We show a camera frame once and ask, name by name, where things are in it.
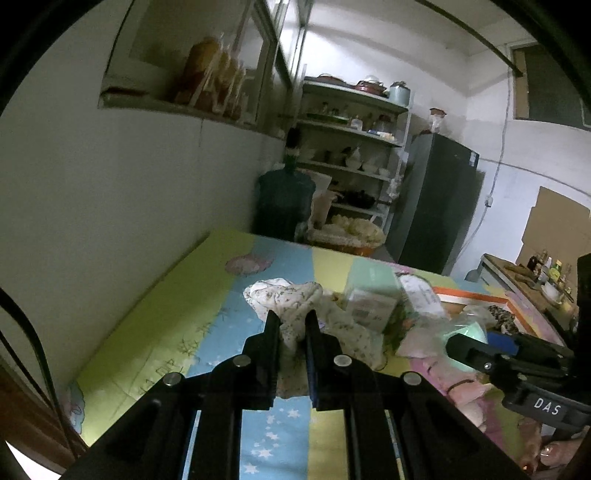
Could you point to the black water jug pump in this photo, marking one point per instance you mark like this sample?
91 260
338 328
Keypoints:
293 147

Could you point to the basket of yellow cloth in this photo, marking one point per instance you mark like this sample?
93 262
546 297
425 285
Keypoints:
346 228

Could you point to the cartoon printed tablecloth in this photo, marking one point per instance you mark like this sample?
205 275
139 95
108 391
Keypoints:
161 323

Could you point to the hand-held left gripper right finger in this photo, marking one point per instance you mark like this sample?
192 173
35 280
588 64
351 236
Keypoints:
311 360

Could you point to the person's right hand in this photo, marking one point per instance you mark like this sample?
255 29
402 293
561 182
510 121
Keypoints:
554 454

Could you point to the glass jar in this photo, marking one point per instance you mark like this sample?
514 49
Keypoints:
437 122

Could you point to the brown wooden board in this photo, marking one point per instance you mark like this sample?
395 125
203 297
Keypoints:
27 406

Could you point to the white printed sack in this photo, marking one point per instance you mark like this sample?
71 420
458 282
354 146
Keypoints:
321 182

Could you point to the blue water jug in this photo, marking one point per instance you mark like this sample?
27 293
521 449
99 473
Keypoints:
284 203

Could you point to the green floral tissue pack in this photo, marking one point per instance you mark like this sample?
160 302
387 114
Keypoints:
464 344

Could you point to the high window with screen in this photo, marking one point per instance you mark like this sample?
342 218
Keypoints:
554 83

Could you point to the pink plush toy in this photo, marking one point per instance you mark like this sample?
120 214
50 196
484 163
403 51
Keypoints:
461 397

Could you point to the translucent plastic container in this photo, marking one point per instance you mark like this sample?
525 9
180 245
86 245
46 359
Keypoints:
323 207

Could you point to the aluminium sliding window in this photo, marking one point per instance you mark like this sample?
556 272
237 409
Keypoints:
184 32

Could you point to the white floral cloth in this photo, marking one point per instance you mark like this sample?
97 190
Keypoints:
295 295

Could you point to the flat dark pan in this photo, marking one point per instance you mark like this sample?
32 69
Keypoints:
330 79

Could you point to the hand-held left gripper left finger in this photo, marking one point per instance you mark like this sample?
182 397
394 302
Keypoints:
272 350

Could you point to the cardboard sheet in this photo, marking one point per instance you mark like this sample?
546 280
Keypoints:
554 221

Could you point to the dark grey refrigerator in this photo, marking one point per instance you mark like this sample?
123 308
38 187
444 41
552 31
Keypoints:
434 203

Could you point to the group of glass jars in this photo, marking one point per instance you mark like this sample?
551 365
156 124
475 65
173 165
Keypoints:
355 122

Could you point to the black wok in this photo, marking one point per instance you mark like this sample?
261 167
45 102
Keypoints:
358 198

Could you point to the cardboard box with orange rim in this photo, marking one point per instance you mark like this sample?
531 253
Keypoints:
455 291

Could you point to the mint green tissue box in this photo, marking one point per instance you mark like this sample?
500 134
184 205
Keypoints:
369 281

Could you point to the white metal shelf rack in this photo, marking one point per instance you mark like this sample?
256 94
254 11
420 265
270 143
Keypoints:
346 92

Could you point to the group of white bowls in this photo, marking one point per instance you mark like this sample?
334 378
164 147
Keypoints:
355 161

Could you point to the white bowl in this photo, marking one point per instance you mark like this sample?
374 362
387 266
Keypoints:
551 290

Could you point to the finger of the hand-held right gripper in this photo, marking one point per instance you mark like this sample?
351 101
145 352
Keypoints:
471 353
503 344

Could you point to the teal enamel pot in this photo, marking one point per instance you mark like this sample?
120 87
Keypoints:
400 94

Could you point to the group of condiment bottles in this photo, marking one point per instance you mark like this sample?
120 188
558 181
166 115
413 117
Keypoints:
551 270

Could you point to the leopard print cloth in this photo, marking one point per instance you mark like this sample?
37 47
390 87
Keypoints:
501 316

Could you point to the large floral tissue pack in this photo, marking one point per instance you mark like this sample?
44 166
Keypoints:
418 293

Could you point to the red cooking pot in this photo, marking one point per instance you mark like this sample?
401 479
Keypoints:
369 86

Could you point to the wooden kitchen counter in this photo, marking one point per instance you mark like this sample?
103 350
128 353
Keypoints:
503 267

